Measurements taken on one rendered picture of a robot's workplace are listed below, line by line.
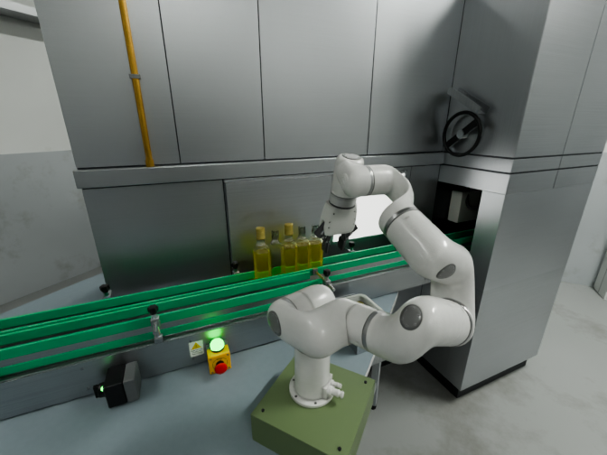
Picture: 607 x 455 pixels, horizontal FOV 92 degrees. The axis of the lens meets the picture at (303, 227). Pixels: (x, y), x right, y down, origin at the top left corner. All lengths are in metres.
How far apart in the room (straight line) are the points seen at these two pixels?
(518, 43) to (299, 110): 0.91
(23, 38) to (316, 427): 3.71
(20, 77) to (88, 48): 2.58
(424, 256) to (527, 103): 1.10
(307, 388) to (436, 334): 0.44
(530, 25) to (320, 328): 1.40
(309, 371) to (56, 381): 0.74
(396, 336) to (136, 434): 0.77
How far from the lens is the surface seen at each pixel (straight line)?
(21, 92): 3.75
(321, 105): 1.33
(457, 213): 1.89
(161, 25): 1.23
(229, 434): 0.98
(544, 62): 1.61
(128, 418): 1.11
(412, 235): 0.57
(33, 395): 1.23
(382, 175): 0.73
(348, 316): 0.63
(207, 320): 1.10
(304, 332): 0.61
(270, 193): 1.24
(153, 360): 1.15
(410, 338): 0.52
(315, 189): 1.31
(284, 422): 0.87
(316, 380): 0.85
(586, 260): 4.04
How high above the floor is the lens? 1.53
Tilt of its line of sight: 19 degrees down
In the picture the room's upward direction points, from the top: straight up
